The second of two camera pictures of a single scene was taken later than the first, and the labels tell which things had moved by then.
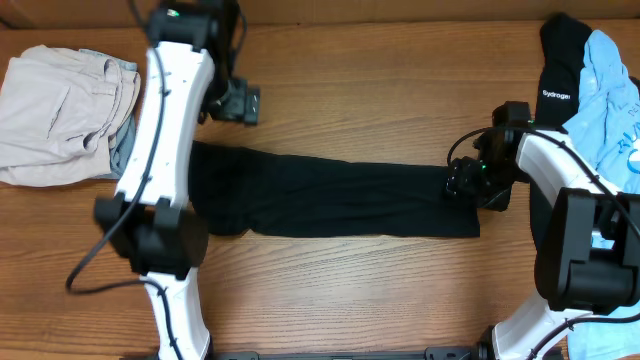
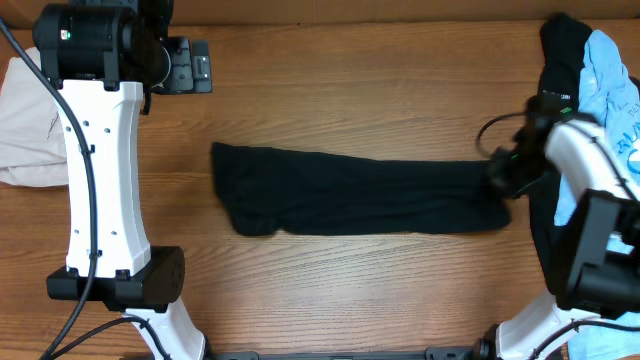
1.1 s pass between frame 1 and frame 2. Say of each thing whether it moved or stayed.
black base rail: stayed
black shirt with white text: stayed
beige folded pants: stayed
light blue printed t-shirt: stayed
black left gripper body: moved
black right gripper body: moved
